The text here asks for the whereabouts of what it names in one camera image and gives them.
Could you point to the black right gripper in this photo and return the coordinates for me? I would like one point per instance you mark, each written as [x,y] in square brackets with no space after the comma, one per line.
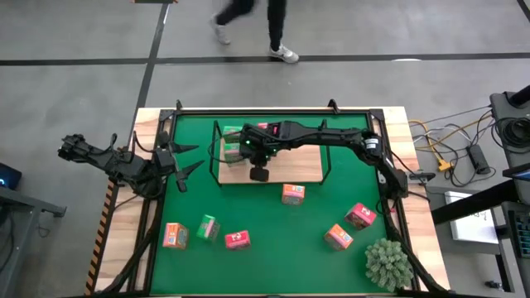
[256,145]

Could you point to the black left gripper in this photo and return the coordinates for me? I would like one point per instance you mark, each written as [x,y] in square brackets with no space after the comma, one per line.
[165,159]

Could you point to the red Froot Loops cereal box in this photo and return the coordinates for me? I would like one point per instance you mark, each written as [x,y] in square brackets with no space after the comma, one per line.
[262,125]
[360,215]
[237,240]

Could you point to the orange Mini Wheats cereal box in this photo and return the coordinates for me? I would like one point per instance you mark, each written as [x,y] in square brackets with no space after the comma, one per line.
[338,236]
[175,236]
[293,194]

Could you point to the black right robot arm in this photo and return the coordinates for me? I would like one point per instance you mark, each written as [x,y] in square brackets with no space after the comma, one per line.
[331,134]

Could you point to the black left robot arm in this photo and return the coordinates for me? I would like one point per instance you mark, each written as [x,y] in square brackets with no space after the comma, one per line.
[120,167]

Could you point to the green table mat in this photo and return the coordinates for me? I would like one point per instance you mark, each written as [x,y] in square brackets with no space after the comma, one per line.
[269,256]

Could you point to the yellow black hazard tape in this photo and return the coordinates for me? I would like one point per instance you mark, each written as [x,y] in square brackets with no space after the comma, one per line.
[99,240]

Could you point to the person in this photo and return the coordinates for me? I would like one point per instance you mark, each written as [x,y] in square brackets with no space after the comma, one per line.
[276,25]

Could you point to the black table-edge clamp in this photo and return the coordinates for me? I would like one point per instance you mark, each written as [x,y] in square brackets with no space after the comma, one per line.
[422,176]

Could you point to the grey side desk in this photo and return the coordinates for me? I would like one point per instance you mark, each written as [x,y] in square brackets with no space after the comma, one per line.
[16,207]

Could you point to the dark device with blue light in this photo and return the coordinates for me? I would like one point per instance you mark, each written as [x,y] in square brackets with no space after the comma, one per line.
[8,176]

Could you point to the green artificial plant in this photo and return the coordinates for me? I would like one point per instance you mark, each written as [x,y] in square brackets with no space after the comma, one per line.
[388,265]

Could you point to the black metal beam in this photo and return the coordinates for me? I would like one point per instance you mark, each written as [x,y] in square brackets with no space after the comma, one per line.
[468,205]

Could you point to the black power adapter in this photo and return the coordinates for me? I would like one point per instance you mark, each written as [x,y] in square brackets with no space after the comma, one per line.
[479,159]

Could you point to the white paper sheet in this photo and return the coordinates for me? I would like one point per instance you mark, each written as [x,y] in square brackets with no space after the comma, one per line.
[472,227]

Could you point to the dark grey equipment stand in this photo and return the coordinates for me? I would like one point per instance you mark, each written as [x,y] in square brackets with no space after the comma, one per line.
[501,107]

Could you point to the dark monitor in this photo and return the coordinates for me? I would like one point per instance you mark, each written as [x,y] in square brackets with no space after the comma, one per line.
[519,173]

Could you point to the black stand pole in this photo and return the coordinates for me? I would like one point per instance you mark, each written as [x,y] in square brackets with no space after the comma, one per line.
[521,96]

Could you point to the small black floor object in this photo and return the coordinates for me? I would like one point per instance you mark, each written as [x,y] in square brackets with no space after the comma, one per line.
[492,285]

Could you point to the black keyboard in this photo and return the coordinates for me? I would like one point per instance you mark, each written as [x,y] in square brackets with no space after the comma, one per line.
[522,232]

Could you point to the black metal table frame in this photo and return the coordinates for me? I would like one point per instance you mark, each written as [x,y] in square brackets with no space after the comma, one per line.
[269,111]

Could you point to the wooden shelf with black frame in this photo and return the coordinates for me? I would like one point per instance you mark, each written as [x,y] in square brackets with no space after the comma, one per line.
[298,165]

